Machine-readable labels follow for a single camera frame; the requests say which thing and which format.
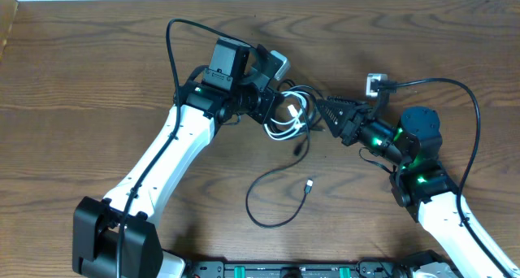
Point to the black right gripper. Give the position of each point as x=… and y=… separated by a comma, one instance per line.
x=353, y=124

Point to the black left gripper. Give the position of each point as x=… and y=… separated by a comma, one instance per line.
x=267, y=106

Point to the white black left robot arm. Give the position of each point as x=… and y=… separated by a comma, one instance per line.
x=117, y=236

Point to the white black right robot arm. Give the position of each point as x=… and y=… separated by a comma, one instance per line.
x=419, y=181

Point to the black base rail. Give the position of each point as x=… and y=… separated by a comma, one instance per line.
x=369, y=268

